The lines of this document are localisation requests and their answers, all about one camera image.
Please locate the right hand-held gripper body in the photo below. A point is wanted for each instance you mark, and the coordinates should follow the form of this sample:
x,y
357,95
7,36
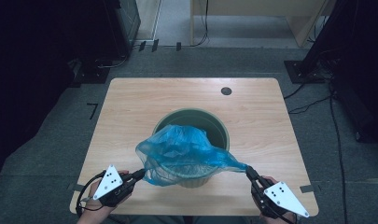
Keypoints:
x,y
280,199

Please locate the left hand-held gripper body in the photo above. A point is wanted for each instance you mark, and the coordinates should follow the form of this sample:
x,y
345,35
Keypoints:
x,y
115,189

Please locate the blue plastic bag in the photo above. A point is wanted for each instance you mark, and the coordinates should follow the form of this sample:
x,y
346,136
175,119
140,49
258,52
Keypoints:
x,y
177,146

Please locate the green plastic bucket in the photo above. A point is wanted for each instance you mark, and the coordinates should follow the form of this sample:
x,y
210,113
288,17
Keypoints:
x,y
211,126

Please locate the person's right hand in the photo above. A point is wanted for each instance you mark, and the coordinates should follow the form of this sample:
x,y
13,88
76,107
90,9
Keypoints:
x,y
280,220

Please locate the person's left hand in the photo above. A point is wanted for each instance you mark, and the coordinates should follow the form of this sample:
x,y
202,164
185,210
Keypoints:
x,y
95,207

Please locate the grey tape piece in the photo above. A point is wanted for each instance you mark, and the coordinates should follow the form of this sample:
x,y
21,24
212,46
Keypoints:
x,y
78,188
308,188

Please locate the grey round table grommet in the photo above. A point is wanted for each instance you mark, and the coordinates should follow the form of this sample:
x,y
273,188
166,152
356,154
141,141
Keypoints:
x,y
226,91

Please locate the black square stand base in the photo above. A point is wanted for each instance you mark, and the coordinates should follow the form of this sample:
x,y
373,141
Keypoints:
x,y
301,73
91,74

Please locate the black curtain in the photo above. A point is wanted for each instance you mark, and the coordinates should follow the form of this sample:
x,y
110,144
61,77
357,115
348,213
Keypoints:
x,y
28,77
361,62

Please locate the dark cabinet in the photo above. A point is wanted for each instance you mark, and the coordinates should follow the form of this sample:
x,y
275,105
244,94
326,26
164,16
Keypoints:
x,y
127,28

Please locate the light wooden desk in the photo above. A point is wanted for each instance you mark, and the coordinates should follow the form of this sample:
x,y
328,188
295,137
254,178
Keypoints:
x,y
255,7

